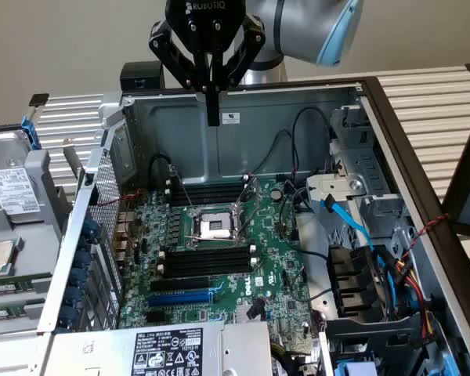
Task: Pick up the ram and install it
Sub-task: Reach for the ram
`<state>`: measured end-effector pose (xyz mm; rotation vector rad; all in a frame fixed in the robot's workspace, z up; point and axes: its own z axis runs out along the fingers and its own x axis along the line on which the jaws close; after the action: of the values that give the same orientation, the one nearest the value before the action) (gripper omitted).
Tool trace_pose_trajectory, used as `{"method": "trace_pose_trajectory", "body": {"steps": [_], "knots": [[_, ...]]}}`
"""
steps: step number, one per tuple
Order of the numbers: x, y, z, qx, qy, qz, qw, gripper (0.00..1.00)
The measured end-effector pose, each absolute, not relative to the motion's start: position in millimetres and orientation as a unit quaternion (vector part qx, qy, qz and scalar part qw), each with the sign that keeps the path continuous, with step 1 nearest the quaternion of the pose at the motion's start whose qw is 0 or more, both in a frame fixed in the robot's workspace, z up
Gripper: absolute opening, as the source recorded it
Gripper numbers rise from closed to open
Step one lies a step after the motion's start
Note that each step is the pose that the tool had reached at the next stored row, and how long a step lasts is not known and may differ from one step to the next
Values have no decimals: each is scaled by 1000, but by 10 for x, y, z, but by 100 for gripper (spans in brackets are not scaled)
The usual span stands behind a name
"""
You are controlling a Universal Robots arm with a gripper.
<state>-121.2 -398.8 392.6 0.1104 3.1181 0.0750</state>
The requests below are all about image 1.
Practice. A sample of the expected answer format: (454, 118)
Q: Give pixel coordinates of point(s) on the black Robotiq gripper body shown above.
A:
(205, 23)

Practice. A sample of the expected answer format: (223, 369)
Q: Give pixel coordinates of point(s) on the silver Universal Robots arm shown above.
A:
(290, 27)

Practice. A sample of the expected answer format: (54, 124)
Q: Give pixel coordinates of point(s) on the black box with port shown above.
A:
(141, 74)

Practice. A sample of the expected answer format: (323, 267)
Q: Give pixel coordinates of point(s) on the open grey PC case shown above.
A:
(188, 145)

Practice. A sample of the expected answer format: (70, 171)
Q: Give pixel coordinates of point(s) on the thin metal locking lever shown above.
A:
(182, 188)

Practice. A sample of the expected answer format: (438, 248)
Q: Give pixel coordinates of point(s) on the round coin battery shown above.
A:
(275, 193)

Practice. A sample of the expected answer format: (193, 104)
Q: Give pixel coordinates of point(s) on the blue plastic disk carrier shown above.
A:
(29, 133)

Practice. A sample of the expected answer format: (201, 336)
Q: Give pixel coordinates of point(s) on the silver metal disk bay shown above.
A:
(370, 164)

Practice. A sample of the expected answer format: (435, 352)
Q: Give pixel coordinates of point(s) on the silver CPU socket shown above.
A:
(213, 225)

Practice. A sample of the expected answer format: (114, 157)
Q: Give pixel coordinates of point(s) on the green Dell motherboard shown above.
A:
(266, 231)

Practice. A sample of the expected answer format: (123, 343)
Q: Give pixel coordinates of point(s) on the blue card retention clip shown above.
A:
(74, 295)
(84, 254)
(79, 275)
(91, 228)
(69, 314)

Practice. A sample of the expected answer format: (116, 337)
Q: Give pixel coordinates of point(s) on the silver hard disk with label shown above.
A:
(11, 188)

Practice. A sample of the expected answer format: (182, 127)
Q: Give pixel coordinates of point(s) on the long black expansion slot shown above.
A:
(180, 284)

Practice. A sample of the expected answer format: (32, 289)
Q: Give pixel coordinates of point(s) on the grey parts rack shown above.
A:
(43, 250)

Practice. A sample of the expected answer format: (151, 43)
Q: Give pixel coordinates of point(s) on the blue expansion slot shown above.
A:
(180, 298)

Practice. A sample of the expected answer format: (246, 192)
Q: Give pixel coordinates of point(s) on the black plastic fan shroud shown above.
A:
(348, 274)

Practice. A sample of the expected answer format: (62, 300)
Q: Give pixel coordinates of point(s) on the dark framed panel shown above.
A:
(460, 188)

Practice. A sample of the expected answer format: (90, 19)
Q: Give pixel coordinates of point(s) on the short black expansion slot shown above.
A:
(155, 317)

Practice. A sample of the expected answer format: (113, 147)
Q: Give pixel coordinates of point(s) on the silver power supply with label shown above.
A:
(102, 348)

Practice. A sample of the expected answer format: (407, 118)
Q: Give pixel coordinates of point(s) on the dark grey plastic disk bay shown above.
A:
(376, 333)

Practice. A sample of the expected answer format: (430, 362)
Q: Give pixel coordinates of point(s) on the blue plastic tab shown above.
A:
(356, 369)

